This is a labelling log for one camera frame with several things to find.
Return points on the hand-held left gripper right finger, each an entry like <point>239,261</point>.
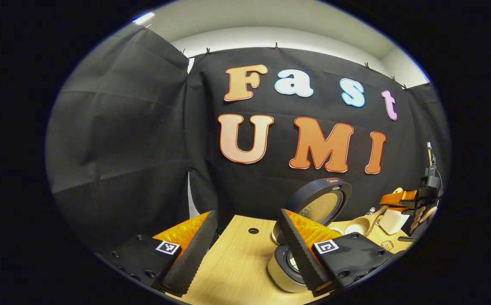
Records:
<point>298,254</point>

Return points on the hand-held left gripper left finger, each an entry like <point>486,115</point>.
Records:
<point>194,254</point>

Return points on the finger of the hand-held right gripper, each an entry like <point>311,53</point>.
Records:
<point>390,201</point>

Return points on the wooden spoon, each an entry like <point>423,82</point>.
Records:
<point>358,225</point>

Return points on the dark grey rice cooker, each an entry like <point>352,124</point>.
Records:
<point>324,205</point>

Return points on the white toaster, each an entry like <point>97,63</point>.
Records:
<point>391,222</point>

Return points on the white divided grain dish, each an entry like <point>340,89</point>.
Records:
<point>336,230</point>

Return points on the black backdrop cloth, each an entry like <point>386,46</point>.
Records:
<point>122,148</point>

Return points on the ceiling light strip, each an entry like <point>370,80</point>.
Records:
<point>143,18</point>

